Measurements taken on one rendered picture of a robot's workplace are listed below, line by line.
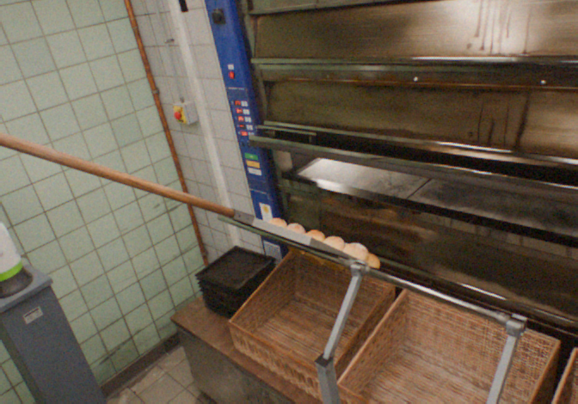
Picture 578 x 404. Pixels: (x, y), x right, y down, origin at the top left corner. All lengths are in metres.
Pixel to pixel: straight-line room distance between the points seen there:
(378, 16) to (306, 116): 0.50
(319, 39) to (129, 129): 1.32
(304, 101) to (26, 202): 1.42
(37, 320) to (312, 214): 1.15
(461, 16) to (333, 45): 0.46
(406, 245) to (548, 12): 0.93
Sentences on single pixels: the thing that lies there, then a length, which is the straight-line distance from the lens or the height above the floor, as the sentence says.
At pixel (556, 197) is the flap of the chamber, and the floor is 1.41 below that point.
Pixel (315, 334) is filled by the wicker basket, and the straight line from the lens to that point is 2.21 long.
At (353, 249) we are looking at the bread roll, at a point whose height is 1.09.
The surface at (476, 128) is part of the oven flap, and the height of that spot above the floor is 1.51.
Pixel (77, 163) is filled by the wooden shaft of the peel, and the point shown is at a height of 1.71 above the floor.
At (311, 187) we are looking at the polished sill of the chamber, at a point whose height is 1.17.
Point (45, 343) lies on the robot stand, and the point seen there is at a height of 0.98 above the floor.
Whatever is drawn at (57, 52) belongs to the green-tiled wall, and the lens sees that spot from 2.61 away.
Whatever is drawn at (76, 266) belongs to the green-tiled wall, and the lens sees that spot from 2.80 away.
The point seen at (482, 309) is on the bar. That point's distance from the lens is 1.38.
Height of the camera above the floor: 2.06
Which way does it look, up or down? 25 degrees down
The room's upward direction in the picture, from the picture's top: 11 degrees counter-clockwise
